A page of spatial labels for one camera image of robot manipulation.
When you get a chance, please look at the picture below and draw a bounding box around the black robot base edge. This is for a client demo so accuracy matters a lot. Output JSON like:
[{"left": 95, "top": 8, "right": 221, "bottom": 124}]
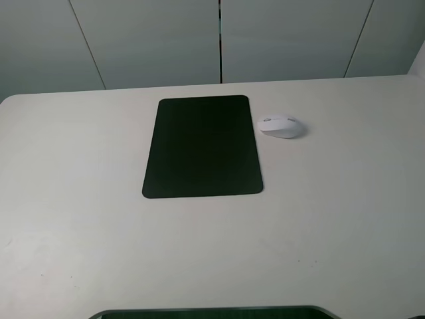
[{"left": 92, "top": 306, "right": 335, "bottom": 319}]

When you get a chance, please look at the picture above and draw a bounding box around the white wireless computer mouse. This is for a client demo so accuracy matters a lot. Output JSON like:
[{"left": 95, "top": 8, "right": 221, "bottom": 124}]
[{"left": 257, "top": 115, "right": 305, "bottom": 139}]

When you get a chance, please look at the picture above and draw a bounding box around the black rectangular mouse pad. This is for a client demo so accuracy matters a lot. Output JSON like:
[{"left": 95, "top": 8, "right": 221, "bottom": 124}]
[{"left": 141, "top": 95, "right": 264, "bottom": 199}]

